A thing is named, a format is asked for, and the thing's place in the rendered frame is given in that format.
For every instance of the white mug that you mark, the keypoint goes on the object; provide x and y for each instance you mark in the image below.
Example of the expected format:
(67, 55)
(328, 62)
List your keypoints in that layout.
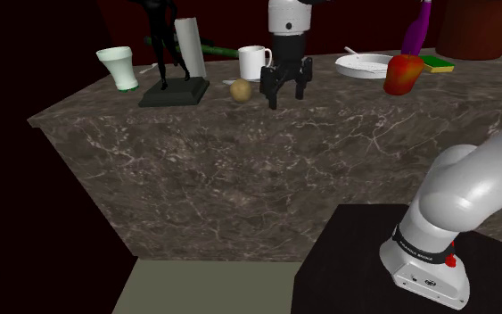
(251, 63)

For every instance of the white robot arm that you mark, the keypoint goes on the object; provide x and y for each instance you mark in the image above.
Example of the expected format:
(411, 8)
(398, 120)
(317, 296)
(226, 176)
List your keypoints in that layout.
(459, 195)

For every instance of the green and yellow sponge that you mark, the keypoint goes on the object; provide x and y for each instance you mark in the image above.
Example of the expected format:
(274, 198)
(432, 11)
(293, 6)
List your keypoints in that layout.
(437, 65)

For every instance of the brown potato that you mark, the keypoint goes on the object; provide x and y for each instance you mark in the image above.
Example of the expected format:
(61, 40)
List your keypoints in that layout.
(240, 90)

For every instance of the purple bottle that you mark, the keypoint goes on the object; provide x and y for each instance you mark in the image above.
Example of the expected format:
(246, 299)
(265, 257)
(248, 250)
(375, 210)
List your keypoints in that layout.
(415, 32)

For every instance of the white plate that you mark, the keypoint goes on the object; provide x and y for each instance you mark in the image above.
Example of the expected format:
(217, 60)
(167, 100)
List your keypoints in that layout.
(359, 67)

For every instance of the black figure on dark base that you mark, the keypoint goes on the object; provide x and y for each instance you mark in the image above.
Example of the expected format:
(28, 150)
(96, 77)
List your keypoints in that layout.
(174, 93)

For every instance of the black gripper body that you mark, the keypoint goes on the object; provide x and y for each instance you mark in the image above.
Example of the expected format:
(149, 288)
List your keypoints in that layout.
(288, 50)

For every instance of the large brown pot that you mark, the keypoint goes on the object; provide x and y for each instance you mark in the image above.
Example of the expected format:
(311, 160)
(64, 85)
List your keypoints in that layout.
(481, 26)

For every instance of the white cup with green base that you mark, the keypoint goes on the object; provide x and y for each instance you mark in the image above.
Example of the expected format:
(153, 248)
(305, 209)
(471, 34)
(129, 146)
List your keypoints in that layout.
(120, 65)

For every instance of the flat white utensil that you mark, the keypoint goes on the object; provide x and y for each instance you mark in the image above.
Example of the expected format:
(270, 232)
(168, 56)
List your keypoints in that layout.
(229, 81)

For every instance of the white utensil on plate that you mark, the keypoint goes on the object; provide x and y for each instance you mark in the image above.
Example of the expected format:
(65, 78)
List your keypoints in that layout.
(351, 51)

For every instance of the small white spoon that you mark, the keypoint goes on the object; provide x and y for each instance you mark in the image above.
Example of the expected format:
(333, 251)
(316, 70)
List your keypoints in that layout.
(148, 68)

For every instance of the long green rod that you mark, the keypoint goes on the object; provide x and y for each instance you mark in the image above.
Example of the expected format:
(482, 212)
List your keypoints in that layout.
(220, 51)

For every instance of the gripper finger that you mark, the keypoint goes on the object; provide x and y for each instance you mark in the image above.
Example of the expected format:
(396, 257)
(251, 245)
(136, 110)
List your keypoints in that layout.
(304, 74)
(272, 85)

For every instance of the black robot stand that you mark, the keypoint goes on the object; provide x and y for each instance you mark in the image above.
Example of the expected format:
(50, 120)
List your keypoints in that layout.
(346, 261)

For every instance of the red apple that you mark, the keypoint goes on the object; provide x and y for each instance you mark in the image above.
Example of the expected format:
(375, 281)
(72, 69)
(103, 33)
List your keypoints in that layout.
(402, 76)

